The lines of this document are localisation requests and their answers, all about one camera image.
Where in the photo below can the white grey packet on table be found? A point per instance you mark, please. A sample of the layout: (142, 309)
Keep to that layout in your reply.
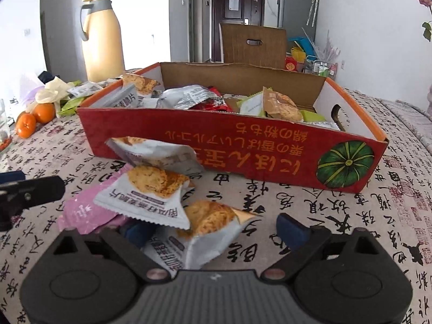
(84, 90)

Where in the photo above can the orange mandarin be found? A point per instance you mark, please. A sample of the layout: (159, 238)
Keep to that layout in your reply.
(25, 125)
(44, 113)

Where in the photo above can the folded grey patterned blanket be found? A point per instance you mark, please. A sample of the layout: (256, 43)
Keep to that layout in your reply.
(418, 121)

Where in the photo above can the brown wooden chair back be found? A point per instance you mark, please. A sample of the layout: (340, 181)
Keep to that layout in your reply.
(253, 45)

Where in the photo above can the grey refrigerator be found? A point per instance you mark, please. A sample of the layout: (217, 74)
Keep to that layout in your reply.
(298, 17)

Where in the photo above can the brown cracker packet in box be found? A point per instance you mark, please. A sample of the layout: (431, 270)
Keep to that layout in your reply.
(280, 106)

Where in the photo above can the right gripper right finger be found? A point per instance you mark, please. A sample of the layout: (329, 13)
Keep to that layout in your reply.
(304, 244)

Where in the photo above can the orange mandarin front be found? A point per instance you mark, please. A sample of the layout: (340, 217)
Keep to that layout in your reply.
(25, 125)

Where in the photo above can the pink snack packet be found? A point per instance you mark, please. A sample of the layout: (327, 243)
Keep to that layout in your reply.
(82, 214)

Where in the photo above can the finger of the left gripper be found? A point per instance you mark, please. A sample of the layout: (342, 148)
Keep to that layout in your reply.
(18, 194)

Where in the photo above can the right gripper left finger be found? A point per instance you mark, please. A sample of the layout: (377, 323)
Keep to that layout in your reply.
(126, 243)

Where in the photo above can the orange mandarin rear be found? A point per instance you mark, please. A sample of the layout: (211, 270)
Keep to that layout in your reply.
(44, 113)

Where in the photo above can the white cracker packet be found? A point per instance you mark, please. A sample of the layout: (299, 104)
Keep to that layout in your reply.
(213, 227)
(149, 194)
(138, 151)

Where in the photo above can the red cardboard pumpkin box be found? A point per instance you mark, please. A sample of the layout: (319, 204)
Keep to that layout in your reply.
(263, 149)

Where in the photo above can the metal wire storage rack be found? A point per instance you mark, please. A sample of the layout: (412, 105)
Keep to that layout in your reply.
(314, 66)

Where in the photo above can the white cracker packet by box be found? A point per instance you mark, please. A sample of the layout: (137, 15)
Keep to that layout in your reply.
(138, 151)

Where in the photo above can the silver red packet in box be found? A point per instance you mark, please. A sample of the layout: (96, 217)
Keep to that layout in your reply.
(193, 97)

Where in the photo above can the green snack packet by oranges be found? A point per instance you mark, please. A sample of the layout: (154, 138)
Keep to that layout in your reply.
(68, 106)

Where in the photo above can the dark brown entrance door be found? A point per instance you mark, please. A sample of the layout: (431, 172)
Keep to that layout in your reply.
(248, 12)

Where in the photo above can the yellow thermos jug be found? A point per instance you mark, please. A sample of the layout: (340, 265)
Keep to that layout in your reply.
(101, 40)

